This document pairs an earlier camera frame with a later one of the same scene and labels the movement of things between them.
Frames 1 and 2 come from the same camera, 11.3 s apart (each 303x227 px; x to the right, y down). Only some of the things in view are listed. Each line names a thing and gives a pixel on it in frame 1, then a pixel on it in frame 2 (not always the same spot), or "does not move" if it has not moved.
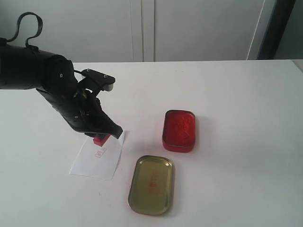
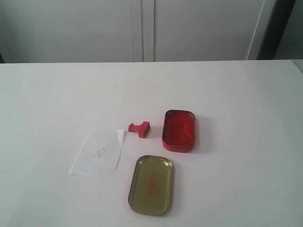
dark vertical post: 276,24 does not move
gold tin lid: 152,191 does not move
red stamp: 101,140 to 143,129
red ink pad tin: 179,131 does not move
